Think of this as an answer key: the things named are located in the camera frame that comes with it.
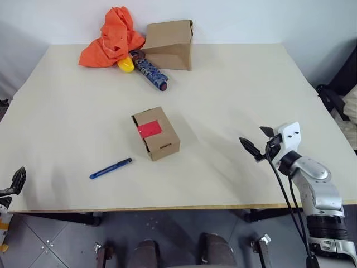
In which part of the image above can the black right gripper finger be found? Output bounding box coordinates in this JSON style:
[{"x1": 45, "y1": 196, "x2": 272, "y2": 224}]
[
  {"x1": 239, "y1": 136, "x2": 263, "y2": 162},
  {"x1": 259, "y1": 126, "x2": 276, "y2": 138}
]

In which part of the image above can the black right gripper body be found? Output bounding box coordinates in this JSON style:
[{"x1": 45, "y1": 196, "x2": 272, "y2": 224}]
[{"x1": 255, "y1": 141, "x2": 280, "y2": 165}]

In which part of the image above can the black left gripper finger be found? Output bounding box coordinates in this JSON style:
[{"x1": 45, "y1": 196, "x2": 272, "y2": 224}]
[{"x1": 10, "y1": 166, "x2": 27, "y2": 195}]

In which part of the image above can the small brown cardboard box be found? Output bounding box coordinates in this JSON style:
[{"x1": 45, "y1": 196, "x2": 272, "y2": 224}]
[{"x1": 131, "y1": 106, "x2": 181, "y2": 162}]

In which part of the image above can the blue pen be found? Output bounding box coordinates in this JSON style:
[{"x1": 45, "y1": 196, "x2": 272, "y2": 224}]
[{"x1": 89, "y1": 157, "x2": 134, "y2": 180}]

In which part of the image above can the red tape patch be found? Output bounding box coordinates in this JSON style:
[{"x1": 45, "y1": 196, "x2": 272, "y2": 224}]
[{"x1": 138, "y1": 119, "x2": 162, "y2": 140}]

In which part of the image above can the large open cardboard box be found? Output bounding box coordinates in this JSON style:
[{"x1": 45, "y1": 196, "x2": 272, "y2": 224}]
[{"x1": 141, "y1": 19, "x2": 195, "y2": 71}]

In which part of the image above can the black office chair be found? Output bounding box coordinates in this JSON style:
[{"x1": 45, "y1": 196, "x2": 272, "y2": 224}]
[{"x1": 316, "y1": 46, "x2": 357, "y2": 122}]

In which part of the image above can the white cushion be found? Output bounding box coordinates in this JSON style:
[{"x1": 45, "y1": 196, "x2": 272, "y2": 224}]
[{"x1": 342, "y1": 83, "x2": 357, "y2": 126}]

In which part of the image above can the dark rounded shape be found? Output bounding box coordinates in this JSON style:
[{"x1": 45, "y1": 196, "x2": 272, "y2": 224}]
[
  {"x1": 199, "y1": 233, "x2": 235, "y2": 268},
  {"x1": 133, "y1": 239, "x2": 160, "y2": 268}
]

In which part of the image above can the blue patterned folding umbrella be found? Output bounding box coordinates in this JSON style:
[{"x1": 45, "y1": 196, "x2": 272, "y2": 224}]
[{"x1": 128, "y1": 50, "x2": 170, "y2": 92}]

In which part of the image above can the yellow plastic object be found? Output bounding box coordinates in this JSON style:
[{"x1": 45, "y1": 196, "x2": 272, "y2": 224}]
[{"x1": 117, "y1": 56, "x2": 134, "y2": 74}]

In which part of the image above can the orange crumpled cloth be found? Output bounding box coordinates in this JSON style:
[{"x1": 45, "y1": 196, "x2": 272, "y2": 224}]
[{"x1": 79, "y1": 6, "x2": 146, "y2": 69}]

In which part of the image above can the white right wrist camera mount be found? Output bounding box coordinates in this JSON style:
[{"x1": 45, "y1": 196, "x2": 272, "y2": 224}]
[{"x1": 271, "y1": 122, "x2": 301, "y2": 169}]

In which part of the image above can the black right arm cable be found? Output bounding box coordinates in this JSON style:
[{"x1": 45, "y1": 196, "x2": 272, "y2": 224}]
[
  {"x1": 264, "y1": 142, "x2": 319, "y2": 268},
  {"x1": 288, "y1": 173, "x2": 312, "y2": 252}
]

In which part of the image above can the black table frame bar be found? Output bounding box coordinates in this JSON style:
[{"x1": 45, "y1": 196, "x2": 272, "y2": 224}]
[
  {"x1": 244, "y1": 207, "x2": 303, "y2": 223},
  {"x1": 8, "y1": 212, "x2": 102, "y2": 227}
]

